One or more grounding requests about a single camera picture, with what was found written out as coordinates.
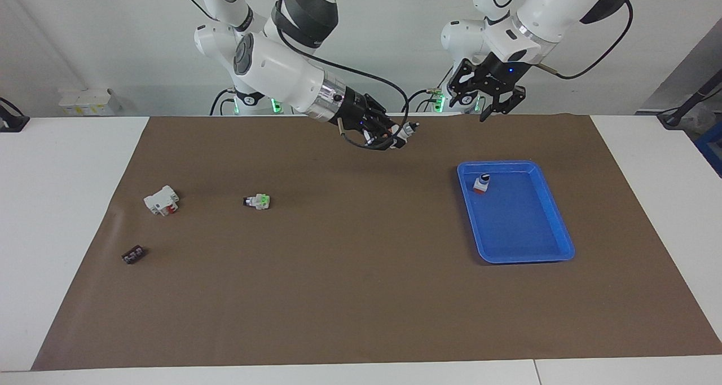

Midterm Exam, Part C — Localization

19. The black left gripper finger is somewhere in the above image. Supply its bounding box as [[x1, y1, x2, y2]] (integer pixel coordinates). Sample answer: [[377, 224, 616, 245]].
[[481, 85, 527, 122], [450, 59, 482, 107]]

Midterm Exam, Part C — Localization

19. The blue crate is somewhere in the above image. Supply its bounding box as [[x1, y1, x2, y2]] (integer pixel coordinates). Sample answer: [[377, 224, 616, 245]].
[[695, 120, 722, 178]]

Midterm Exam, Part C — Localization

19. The black clamp base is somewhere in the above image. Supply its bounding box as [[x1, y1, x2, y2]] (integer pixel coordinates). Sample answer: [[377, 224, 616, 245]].
[[0, 98, 30, 133]]

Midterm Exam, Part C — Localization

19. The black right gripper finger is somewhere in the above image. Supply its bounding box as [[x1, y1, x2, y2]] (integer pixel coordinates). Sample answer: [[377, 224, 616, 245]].
[[372, 110, 402, 131], [373, 129, 407, 150]]

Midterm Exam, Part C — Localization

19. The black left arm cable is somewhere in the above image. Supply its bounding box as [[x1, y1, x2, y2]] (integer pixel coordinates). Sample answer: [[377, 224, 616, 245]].
[[533, 0, 634, 81]]

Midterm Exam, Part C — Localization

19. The white circuit breaker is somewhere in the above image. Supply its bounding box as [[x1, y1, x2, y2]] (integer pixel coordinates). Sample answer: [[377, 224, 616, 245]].
[[143, 185, 181, 217]]

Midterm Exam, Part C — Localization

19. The blue plastic tray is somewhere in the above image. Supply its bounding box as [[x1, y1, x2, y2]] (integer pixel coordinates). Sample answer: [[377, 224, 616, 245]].
[[456, 160, 576, 265]]

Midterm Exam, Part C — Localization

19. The brown paper table mat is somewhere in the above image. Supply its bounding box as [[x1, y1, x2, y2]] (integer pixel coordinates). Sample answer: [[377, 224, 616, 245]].
[[31, 114, 722, 371]]

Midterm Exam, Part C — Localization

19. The black stand with pole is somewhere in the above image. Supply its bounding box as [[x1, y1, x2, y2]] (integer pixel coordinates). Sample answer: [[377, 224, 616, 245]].
[[657, 69, 722, 130]]

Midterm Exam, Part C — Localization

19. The white background box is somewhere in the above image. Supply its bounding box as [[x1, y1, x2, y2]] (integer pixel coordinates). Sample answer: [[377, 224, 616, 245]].
[[58, 88, 121, 116]]

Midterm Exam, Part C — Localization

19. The rotary switch with orange base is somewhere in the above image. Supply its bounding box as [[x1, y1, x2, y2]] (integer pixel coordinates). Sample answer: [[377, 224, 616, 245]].
[[395, 122, 421, 149]]

